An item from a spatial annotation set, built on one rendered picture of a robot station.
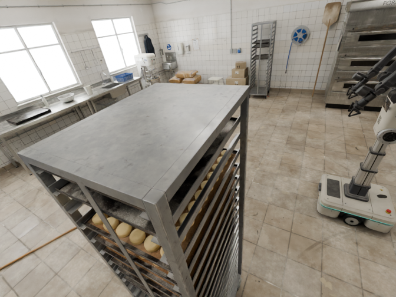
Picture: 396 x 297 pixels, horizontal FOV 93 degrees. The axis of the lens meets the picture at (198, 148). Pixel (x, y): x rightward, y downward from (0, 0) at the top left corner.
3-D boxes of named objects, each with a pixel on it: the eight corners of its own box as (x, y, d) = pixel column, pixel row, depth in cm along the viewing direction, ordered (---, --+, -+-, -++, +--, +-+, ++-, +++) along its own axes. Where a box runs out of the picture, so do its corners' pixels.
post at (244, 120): (238, 271, 174) (242, 85, 78) (241, 272, 173) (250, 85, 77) (237, 274, 172) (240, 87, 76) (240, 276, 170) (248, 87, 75)
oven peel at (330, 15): (305, 96, 515) (326, 3, 419) (305, 96, 518) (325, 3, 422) (318, 97, 501) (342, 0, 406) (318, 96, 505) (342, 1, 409)
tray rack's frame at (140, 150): (194, 254, 198) (153, 82, 98) (243, 277, 177) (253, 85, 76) (158, 330, 153) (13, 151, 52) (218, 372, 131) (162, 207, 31)
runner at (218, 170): (236, 134, 93) (236, 129, 91) (241, 135, 92) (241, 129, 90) (159, 260, 48) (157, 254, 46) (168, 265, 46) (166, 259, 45)
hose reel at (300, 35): (302, 72, 515) (311, 24, 453) (301, 73, 504) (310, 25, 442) (286, 72, 534) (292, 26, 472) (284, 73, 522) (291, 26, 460)
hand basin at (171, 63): (187, 76, 693) (182, 42, 632) (181, 79, 667) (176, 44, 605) (165, 75, 738) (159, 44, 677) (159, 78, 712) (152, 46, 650)
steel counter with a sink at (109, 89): (29, 177, 352) (-21, 116, 283) (13, 168, 383) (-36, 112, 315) (149, 106, 587) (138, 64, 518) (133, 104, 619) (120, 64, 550)
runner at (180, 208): (236, 118, 88) (236, 112, 86) (241, 118, 87) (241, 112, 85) (151, 241, 43) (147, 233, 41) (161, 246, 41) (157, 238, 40)
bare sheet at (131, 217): (165, 112, 102) (164, 109, 101) (237, 120, 85) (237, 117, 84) (57, 191, 59) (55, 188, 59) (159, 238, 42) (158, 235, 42)
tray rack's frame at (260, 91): (253, 90, 593) (256, 22, 492) (270, 91, 571) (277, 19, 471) (247, 97, 547) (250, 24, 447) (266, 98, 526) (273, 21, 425)
